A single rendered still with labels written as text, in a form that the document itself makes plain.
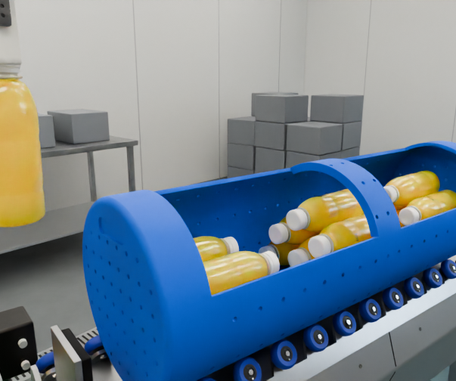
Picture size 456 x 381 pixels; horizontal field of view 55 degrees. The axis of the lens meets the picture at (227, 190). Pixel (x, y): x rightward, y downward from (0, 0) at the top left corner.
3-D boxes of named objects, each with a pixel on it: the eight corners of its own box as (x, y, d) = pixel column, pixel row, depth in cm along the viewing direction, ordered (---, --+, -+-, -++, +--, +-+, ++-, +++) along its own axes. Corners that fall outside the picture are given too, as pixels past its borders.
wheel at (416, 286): (418, 273, 93) (411, 276, 94) (406, 279, 90) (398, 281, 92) (429, 293, 92) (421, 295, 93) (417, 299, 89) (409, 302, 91)
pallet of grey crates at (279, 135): (356, 206, 478) (365, 94, 447) (315, 224, 422) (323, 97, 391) (269, 187, 558) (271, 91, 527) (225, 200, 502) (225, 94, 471)
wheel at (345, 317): (351, 305, 80) (343, 308, 81) (334, 314, 77) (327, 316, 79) (362, 329, 79) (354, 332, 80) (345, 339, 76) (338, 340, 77)
